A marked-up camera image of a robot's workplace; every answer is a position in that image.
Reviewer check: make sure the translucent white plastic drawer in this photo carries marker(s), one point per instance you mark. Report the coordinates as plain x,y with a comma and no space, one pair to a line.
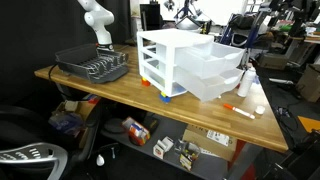
203,61
206,87

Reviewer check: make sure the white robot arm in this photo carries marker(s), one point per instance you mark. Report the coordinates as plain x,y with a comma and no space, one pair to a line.
100,20

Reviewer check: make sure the blue toy brick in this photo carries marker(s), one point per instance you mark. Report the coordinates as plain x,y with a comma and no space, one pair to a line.
164,98

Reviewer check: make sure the orange toy brick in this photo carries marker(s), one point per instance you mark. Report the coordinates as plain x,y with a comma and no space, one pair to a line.
145,82

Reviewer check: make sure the grey lower table shelf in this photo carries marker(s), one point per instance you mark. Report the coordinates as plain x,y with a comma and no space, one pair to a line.
166,130

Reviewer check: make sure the orange and white carton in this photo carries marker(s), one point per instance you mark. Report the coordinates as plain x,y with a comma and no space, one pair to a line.
136,131

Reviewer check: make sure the small white box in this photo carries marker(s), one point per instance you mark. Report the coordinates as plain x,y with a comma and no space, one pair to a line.
162,147

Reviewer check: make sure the black round disc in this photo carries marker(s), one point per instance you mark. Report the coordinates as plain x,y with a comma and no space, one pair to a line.
113,126

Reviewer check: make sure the clear container with small items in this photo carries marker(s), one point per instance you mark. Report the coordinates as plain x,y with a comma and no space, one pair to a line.
188,154

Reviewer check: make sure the dark grey dish rack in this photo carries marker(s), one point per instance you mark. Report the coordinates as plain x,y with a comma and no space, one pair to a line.
93,68

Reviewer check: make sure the flat brown cardboard box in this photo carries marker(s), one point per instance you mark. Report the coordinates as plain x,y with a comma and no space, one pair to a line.
213,143

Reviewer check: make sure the white marker orange cap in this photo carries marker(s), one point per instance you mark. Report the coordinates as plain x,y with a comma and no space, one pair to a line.
238,111

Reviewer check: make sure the white plastic bottle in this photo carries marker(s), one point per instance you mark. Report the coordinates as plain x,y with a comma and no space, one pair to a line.
246,83

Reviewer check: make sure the open cardboard box with clutter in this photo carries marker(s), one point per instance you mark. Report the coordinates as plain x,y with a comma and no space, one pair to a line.
70,116

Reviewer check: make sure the white bottle cap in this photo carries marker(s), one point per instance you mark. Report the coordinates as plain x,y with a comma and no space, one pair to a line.
260,110

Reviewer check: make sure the red table leg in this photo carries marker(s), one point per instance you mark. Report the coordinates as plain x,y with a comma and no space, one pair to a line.
245,166

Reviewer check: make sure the small brown cardboard box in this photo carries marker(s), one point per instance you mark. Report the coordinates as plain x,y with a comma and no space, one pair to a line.
272,61

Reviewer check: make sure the black backdrop curtain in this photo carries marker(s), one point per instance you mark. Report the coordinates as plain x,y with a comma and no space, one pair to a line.
30,36

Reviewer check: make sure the black office chair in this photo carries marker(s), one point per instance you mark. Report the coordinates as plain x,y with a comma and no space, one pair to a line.
30,156

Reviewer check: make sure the large brown cardboard box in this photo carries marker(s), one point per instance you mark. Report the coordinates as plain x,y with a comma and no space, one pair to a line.
310,83

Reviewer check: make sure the orange floor mat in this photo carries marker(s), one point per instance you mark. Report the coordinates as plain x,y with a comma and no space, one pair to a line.
311,123

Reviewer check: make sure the white plastic drawer unit frame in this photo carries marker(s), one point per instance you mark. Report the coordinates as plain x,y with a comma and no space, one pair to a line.
166,38

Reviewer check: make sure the blue metal cart frame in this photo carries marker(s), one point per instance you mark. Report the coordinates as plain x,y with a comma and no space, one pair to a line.
255,31

